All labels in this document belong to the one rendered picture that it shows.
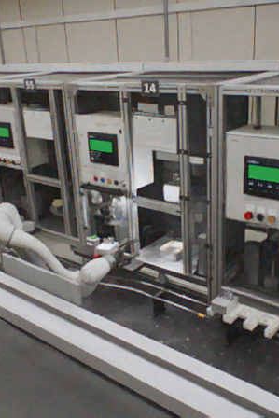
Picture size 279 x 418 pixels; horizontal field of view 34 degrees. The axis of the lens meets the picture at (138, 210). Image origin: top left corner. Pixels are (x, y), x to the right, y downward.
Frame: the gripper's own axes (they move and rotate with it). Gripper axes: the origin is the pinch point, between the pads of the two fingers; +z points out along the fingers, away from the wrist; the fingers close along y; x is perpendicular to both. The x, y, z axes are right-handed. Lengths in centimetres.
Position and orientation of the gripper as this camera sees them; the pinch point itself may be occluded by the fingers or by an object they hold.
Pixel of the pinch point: (134, 247)
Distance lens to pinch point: 268.9
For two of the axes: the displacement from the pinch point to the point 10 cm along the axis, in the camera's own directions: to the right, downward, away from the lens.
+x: -7.7, -1.8, 6.1
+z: 6.3, -3.1, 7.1
